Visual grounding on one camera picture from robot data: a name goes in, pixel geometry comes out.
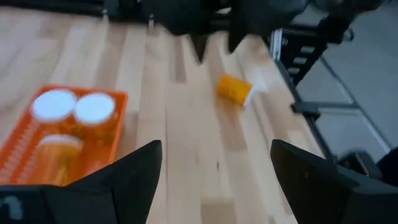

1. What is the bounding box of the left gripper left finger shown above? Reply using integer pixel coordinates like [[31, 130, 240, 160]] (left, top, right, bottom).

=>
[[67, 139, 163, 224]]

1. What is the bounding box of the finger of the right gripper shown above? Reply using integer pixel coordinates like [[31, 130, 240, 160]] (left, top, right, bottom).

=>
[[188, 32, 210, 65], [228, 29, 249, 54]]

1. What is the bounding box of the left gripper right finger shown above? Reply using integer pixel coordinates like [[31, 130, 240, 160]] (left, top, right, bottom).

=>
[[270, 139, 360, 224]]

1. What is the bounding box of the orange plastic basket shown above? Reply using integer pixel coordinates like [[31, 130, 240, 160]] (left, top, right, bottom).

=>
[[0, 83, 129, 187]]

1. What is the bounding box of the black aluminium table frame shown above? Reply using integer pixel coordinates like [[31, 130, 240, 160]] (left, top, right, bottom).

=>
[[0, 0, 385, 181]]

